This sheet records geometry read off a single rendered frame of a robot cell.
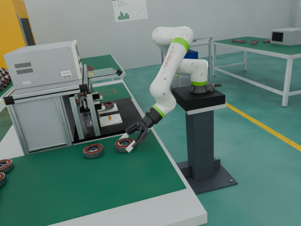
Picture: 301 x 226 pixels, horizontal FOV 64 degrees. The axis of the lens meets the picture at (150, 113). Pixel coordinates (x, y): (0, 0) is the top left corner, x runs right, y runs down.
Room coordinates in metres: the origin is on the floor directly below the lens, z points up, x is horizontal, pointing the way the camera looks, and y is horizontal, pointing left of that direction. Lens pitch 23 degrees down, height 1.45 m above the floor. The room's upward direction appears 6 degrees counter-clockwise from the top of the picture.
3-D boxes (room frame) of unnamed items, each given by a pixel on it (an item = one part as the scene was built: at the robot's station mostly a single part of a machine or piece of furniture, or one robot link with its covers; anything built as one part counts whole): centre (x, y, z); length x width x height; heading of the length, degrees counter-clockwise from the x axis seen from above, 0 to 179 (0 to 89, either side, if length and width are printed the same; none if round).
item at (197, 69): (1.85, -0.40, 0.99); 0.16 x 0.13 x 0.19; 58
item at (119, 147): (1.20, 0.17, 0.77); 0.11 x 0.11 x 0.04
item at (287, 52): (4.25, -2.10, 0.38); 2.20 x 0.90 x 0.75; 12
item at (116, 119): (1.57, 0.29, 0.78); 0.15 x 0.15 x 0.01; 12
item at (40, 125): (1.29, 0.64, 0.91); 0.28 x 0.03 x 0.32; 102
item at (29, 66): (1.63, 0.63, 1.22); 0.44 x 0.39 x 0.20; 12
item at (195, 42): (4.29, -0.72, 0.51); 1.01 x 0.60 x 1.01; 12
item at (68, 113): (1.64, 0.56, 0.92); 0.66 x 0.01 x 0.30; 12
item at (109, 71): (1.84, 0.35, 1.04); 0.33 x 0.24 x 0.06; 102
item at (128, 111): (1.69, 0.33, 0.76); 0.64 x 0.47 x 0.02; 12
